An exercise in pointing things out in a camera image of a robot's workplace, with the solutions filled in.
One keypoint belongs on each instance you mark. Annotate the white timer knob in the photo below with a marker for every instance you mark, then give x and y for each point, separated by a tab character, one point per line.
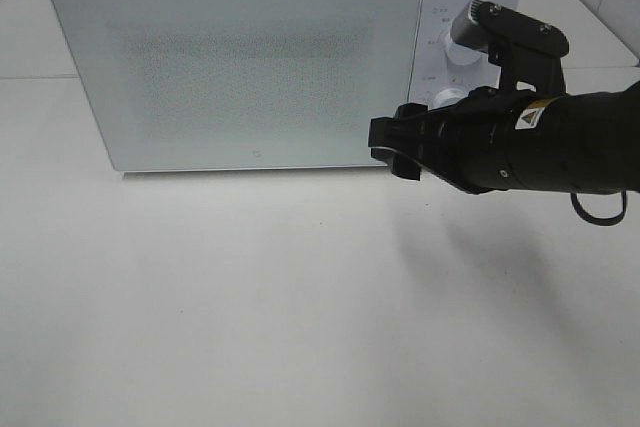
448	97

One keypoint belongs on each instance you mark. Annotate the upper white power knob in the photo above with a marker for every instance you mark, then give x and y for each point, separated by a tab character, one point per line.
459	55

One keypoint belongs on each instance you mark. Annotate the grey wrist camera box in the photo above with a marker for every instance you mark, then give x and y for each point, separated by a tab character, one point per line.
525	49

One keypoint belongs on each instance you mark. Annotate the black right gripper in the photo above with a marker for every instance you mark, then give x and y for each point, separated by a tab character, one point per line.
465	144

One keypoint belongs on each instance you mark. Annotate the white microwave door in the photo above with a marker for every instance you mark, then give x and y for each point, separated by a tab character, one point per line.
194	85

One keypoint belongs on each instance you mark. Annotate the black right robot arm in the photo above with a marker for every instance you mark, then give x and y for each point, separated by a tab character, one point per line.
576	144

